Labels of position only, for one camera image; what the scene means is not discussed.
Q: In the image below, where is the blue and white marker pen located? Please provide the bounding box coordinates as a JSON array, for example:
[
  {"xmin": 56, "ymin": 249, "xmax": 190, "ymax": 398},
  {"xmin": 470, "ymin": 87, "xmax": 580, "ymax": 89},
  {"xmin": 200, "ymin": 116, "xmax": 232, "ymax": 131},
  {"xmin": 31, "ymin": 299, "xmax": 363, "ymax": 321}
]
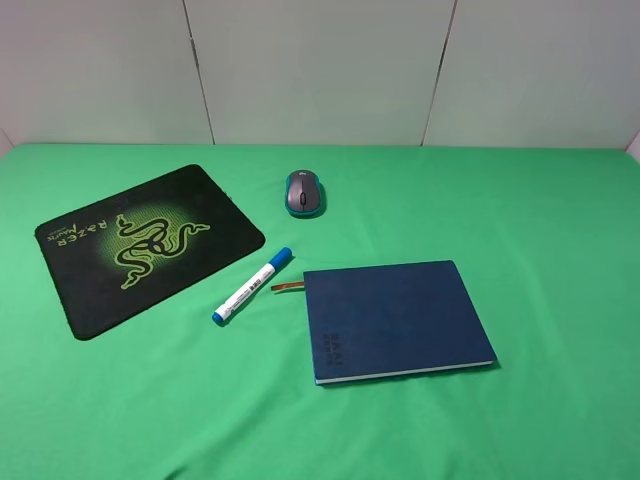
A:
[{"xmin": 212, "ymin": 247, "xmax": 293, "ymax": 326}]

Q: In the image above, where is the grey and teal computer mouse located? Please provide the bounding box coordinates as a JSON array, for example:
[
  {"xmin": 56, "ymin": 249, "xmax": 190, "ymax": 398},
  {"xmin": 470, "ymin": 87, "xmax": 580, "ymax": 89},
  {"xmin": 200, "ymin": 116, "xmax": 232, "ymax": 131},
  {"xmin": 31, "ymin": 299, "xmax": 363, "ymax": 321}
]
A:
[{"xmin": 284, "ymin": 170, "xmax": 325, "ymax": 218}]

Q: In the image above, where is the dark blue notebook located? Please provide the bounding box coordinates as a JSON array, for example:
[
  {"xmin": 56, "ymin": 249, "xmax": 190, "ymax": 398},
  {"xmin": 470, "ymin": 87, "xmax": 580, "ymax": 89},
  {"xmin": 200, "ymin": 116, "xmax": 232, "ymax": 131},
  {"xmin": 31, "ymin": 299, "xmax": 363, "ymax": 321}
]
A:
[{"xmin": 304, "ymin": 260, "xmax": 497, "ymax": 385}]

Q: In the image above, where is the black Razer mouse pad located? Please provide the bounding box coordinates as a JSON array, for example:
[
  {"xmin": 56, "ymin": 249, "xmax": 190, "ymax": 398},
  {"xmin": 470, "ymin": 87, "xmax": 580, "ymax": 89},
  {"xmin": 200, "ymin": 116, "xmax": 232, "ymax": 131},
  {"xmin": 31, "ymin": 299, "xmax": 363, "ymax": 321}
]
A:
[{"xmin": 35, "ymin": 164, "xmax": 266, "ymax": 341}]

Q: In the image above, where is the brown ribbon bookmark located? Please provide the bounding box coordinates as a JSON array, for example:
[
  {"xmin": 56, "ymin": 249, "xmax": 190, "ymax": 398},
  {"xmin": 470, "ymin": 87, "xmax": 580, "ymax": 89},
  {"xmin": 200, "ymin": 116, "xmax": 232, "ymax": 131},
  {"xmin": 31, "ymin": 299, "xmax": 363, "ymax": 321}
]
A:
[{"xmin": 271, "ymin": 281, "xmax": 305, "ymax": 293}]

